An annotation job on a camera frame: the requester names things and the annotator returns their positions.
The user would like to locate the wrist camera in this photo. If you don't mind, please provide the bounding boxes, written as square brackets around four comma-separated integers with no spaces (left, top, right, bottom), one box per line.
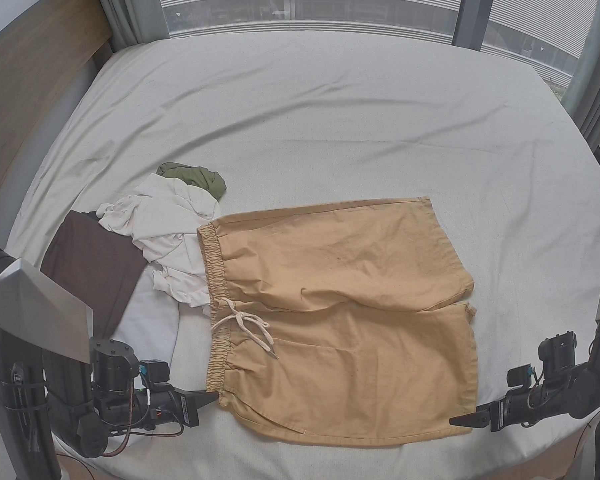
[139,359,173,392]
[506,364,537,392]

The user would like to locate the brown garment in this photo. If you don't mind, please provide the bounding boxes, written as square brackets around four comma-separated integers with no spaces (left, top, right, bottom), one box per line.
[40,210,148,341]

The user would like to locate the black cable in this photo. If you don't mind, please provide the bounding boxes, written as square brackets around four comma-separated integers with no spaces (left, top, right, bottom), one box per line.
[55,454,103,480]

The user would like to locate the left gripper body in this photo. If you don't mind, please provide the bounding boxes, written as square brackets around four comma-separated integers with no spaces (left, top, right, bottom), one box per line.
[150,388,202,430]

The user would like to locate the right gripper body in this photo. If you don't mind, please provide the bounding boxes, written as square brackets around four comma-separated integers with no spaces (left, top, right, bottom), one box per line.
[490,391,538,432]

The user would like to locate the grey-green curtain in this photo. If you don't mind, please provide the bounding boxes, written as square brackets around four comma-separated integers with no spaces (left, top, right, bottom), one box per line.
[560,0,600,144]
[87,0,171,51]

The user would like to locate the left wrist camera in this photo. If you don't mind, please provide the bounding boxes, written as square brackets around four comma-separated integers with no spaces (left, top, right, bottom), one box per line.
[139,359,173,392]

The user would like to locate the white folded garment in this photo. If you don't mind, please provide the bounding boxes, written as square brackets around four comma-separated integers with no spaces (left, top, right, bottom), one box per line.
[112,280,181,364]

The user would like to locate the olive green garment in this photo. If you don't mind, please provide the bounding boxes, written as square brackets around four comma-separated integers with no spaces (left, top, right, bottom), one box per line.
[156,162,228,201]

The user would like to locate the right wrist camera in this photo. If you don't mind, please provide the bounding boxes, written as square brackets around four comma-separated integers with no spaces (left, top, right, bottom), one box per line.
[506,364,537,392]

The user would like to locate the cream white garment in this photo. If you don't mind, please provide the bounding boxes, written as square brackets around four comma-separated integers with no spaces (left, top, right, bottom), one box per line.
[97,173,223,319]

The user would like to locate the tan shorts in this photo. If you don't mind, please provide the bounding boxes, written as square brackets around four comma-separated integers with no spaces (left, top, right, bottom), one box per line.
[196,195,481,449]

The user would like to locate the bed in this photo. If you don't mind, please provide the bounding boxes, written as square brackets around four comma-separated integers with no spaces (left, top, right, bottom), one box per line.
[0,0,600,480]

